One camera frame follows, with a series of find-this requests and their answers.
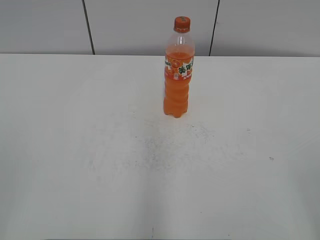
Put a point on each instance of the orange soda plastic bottle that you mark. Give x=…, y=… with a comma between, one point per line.
x=178, y=70

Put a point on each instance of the orange bottle cap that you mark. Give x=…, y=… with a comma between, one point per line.
x=182, y=24

